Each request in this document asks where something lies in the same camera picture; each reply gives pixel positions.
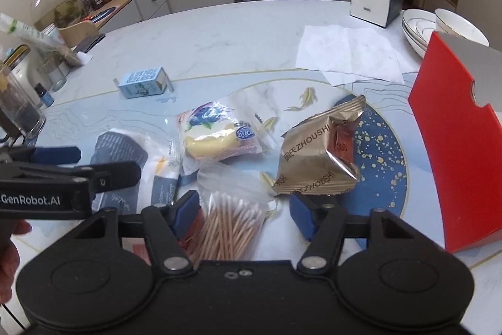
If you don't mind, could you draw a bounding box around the white paper napkin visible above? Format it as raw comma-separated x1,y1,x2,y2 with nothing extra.
295,25,405,84
322,62,410,87

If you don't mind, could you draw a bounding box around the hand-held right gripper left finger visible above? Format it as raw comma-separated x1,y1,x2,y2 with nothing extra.
82,190,201,275

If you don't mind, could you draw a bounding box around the green and white plastic bag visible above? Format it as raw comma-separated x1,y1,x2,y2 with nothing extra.
0,13,85,66

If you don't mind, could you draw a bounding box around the clear bread packet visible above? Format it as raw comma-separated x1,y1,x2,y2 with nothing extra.
173,92,277,175

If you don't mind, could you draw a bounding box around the black wallet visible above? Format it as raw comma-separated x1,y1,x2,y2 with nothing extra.
72,33,106,53

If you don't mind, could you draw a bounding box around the gold foil snack packet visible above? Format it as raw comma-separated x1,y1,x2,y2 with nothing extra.
271,95,367,196

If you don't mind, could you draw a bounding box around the bag of cotton swabs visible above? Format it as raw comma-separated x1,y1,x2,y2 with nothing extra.
184,168,280,265

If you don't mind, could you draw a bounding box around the blue oval pad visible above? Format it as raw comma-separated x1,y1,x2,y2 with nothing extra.
91,7,117,22

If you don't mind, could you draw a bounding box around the white gold-rimmed plate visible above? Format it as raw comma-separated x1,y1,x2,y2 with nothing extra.
406,32,428,59
402,21,432,46
402,8,438,34

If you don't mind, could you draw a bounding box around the white side cabinet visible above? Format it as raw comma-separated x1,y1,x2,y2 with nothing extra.
59,0,172,45

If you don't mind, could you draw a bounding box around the clear plastic tank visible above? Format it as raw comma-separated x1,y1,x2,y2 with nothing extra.
33,0,94,30

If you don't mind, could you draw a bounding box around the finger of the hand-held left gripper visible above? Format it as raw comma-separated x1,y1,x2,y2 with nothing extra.
72,161,142,198
0,146,82,166

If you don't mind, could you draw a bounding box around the red cardboard box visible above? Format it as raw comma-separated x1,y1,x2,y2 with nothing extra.
408,31,502,254

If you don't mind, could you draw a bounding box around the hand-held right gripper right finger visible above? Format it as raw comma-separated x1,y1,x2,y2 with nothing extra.
289,193,416,275

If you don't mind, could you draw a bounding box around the clear drinking glass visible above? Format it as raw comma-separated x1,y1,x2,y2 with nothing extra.
39,52,68,92

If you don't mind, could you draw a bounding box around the tall clear glass jar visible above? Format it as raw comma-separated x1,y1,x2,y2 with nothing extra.
0,64,47,139

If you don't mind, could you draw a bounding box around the white gold-rimmed bowl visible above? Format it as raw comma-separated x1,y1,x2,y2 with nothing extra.
435,8,490,47

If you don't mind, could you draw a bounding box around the white and navy packet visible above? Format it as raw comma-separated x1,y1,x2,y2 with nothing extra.
90,128,186,220

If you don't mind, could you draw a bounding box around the person's left hand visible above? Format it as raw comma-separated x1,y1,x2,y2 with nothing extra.
0,219,33,304

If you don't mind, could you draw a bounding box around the small pale blue carton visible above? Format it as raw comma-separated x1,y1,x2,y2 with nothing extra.
114,67,175,99

